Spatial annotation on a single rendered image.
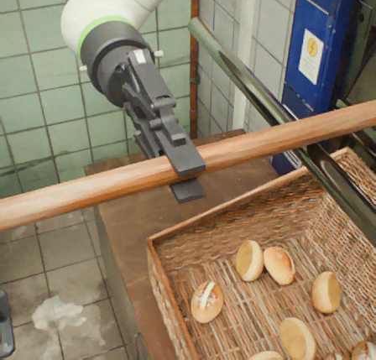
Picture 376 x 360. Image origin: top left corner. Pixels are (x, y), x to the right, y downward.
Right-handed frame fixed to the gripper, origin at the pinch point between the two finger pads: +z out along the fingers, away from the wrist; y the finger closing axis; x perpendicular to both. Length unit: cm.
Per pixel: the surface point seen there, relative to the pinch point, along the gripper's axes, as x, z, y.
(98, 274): 2, -81, 120
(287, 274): -32, -16, 56
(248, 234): -28, -29, 54
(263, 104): -15.6, -9.7, 2.6
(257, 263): -26, -21, 55
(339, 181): -15.7, 6.8, 2.1
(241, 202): -25, -28, 42
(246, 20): -52, -82, 28
